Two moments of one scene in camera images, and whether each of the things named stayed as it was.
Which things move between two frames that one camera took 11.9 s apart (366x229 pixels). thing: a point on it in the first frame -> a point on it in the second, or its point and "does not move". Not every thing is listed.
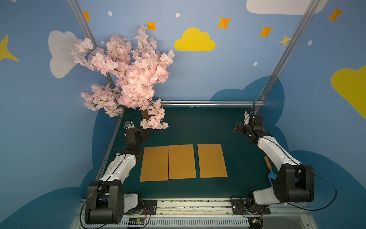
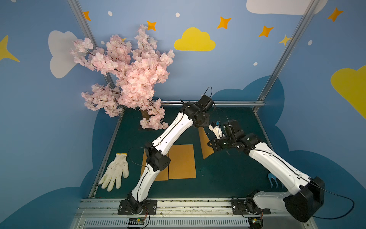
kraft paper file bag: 181,161 does not move
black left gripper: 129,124 -> 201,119
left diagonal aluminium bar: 87,31 does not move
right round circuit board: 256,223 does not move
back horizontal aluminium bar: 212,103 does not move
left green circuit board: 136,221 does not move
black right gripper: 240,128 -> 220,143
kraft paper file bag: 211,161 -> 207,150
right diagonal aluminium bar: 291,44 does not move
